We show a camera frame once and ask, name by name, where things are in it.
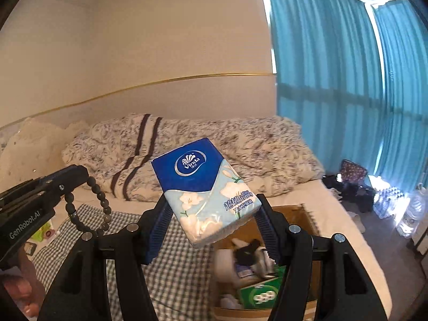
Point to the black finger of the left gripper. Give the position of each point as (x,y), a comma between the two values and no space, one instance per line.
(53,186)

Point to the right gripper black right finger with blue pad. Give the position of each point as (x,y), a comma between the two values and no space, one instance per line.
(346,291)

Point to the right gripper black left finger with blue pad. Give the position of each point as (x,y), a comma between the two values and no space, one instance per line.
(105,272)

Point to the green 999 medicine box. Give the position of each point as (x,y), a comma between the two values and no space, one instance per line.
(261,295)

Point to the white foam tube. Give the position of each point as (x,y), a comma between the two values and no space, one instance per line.
(224,267)

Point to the blue Vinda tissue pack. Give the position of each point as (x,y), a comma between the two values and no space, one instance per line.
(208,197)

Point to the black round object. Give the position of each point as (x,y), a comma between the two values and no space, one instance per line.
(250,254)

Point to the white cloth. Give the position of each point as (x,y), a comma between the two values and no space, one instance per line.
(228,301)

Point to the person's left hand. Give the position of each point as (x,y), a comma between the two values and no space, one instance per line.
(25,288)

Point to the green snack packet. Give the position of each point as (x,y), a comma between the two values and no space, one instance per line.
(44,234)

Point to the white bed mattress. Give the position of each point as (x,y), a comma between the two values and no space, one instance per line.
(327,213)

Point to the cream tufted headboard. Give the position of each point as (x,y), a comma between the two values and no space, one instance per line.
(36,151)

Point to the white slipper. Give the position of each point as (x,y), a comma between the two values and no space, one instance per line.
(357,221)

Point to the floral quilt with brown stripes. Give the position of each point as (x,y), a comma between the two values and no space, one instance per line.
(268,154)

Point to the green checkered cloth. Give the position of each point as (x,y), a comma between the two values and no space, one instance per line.
(178,279)

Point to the pack of water bottles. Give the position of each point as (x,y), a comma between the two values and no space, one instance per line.
(388,202)

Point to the large water jug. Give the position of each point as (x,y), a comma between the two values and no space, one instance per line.
(414,213)

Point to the floral bag on floor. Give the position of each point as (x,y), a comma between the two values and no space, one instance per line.
(351,172)

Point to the teal window curtain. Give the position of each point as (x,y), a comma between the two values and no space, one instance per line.
(354,76)

